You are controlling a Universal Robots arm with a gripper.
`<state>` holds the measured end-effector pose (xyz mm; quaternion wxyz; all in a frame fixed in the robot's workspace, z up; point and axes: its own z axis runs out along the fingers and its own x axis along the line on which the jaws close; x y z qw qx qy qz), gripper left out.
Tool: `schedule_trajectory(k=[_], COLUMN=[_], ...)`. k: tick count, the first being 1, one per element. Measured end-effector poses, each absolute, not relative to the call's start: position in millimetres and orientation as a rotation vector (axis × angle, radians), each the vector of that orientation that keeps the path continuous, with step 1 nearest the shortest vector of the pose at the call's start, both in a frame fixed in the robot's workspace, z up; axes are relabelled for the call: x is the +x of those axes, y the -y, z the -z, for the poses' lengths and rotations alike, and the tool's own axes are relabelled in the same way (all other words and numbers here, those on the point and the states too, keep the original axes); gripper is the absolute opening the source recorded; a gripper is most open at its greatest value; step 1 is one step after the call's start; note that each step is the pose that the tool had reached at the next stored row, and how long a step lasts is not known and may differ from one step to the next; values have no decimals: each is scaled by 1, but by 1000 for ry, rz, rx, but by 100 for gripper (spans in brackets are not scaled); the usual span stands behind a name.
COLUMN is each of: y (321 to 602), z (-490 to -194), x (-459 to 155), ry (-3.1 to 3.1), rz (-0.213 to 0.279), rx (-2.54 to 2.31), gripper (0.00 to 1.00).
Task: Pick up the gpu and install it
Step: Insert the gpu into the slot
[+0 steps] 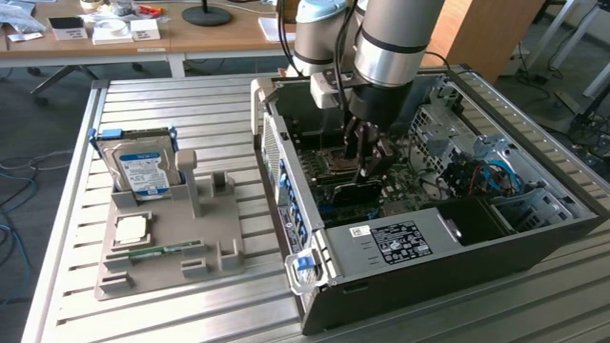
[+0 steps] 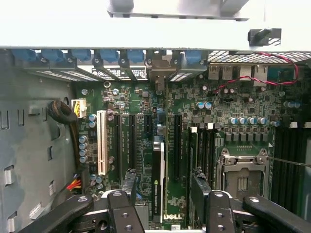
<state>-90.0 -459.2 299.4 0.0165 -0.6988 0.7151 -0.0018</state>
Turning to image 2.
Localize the metal CPU socket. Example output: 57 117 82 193
215 147 271 203

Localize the cream PCI expansion slot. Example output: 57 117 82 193
97 110 107 176

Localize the CPU socket locking lever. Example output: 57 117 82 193
266 155 311 167

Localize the short black expansion slot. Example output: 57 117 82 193
144 114 153 134

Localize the grey power supply unit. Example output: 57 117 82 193
0 48 78 233

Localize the white power connector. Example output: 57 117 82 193
71 98 87 119

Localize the green motherboard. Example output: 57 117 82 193
75 70 311 233

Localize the black open PC case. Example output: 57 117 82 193
0 24 311 233

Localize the black sleeved power cable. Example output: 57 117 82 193
47 100 85 170

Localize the red black twisted wire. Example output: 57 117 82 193
208 52 299 94

